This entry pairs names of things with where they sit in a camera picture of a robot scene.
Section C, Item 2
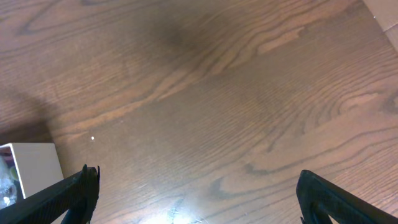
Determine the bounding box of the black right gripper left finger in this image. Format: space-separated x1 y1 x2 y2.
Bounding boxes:
1 165 100 224

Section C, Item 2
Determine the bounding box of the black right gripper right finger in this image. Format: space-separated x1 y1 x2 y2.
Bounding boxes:
296 170 397 224

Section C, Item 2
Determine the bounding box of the white square cardboard box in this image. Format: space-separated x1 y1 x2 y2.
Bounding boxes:
1 143 63 203

